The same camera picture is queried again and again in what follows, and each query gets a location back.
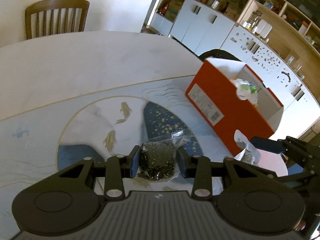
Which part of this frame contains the red cardboard box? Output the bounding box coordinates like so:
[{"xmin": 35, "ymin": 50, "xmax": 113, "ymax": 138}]
[{"xmin": 185, "ymin": 58, "xmax": 284, "ymax": 155}]

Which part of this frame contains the white wall cabinet unit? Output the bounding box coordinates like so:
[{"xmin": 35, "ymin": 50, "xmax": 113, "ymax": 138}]
[{"xmin": 147, "ymin": 0, "xmax": 319, "ymax": 138}]

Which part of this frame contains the clear bag dark tea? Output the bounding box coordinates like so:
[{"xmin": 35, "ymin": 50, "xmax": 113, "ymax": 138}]
[{"xmin": 136, "ymin": 129, "xmax": 191, "ymax": 183}]

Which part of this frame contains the white plastic snack bag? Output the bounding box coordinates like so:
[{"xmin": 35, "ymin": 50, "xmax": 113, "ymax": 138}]
[{"xmin": 230, "ymin": 79, "xmax": 258, "ymax": 105}]

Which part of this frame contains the black office chair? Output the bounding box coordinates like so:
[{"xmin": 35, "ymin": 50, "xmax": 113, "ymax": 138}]
[{"xmin": 198, "ymin": 49, "xmax": 240, "ymax": 62}]

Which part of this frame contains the brown wooden chair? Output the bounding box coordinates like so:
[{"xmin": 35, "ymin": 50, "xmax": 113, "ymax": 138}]
[{"xmin": 25, "ymin": 0, "xmax": 90, "ymax": 40}]

